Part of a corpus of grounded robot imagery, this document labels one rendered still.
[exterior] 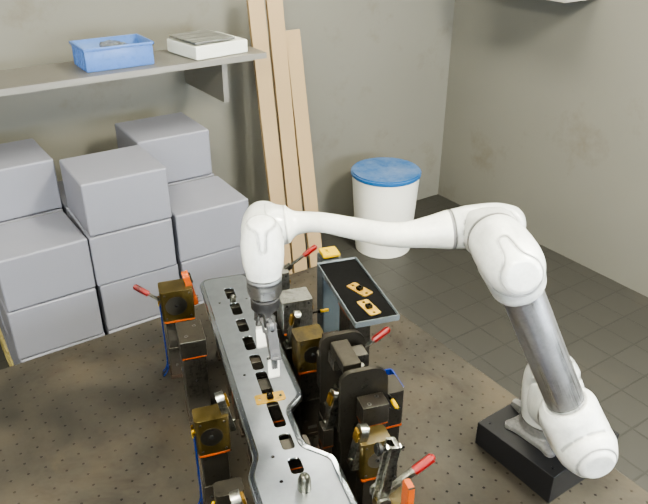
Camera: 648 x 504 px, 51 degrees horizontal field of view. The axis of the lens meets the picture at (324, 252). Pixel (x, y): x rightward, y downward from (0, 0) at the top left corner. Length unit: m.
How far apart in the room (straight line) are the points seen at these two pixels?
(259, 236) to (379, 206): 2.91
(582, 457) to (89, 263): 2.21
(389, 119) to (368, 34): 0.67
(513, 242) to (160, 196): 2.00
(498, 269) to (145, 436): 1.31
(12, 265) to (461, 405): 1.91
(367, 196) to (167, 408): 2.47
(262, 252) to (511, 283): 0.58
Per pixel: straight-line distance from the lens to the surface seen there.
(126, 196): 3.14
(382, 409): 1.75
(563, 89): 4.72
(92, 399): 2.53
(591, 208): 4.75
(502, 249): 1.53
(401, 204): 4.51
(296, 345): 2.03
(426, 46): 5.21
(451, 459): 2.23
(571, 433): 1.89
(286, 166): 4.23
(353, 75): 4.83
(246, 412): 1.91
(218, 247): 3.43
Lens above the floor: 2.26
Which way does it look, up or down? 28 degrees down
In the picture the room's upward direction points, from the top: straight up
